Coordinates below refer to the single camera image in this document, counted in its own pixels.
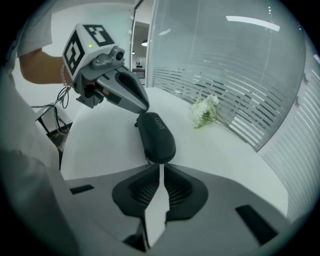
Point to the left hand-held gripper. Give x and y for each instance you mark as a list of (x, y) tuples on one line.
[(86, 50)]

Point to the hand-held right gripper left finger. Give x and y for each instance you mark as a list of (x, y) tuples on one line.
[(100, 212)]

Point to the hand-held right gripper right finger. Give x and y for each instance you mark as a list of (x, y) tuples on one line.
[(220, 220)]

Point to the black zippered glasses case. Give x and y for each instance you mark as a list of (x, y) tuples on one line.
[(156, 137)]

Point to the person's left forearm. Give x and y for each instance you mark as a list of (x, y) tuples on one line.
[(41, 67)]

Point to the person's left hand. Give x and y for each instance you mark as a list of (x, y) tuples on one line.
[(92, 89)]

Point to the black pendant lamp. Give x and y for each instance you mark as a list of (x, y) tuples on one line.
[(144, 43)]

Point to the white artificial flower bunch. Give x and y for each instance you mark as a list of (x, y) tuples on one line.
[(203, 108)]

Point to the person's white shirt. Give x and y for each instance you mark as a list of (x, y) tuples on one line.
[(22, 175)]

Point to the frosted striped glass partition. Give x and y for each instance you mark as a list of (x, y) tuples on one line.
[(225, 62)]

